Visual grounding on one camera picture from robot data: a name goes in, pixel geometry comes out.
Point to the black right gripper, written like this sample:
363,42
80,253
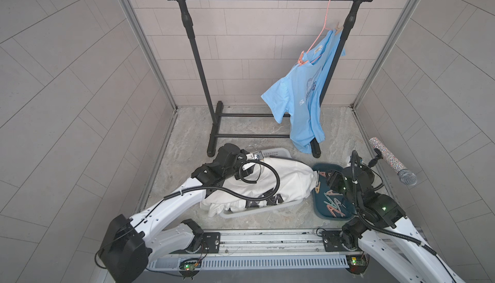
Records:
332,178

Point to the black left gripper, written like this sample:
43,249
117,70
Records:
240,153

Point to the white t-shirt black print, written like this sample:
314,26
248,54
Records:
297,181

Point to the light blue t-shirt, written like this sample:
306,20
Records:
298,94

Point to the pink clothespin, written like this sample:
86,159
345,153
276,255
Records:
303,59

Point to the beige clothespin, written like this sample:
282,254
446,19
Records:
338,29

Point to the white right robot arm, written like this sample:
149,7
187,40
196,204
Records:
380,228

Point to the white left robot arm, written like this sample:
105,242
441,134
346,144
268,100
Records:
174,209

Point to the teal clothespin tray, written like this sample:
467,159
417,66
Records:
328,202

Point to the white laundry basket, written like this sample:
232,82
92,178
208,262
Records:
279,153

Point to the glitter microphone on stand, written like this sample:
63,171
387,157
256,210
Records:
405,176

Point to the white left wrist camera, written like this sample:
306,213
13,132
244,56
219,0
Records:
255,155

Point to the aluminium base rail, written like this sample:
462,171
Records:
266,249

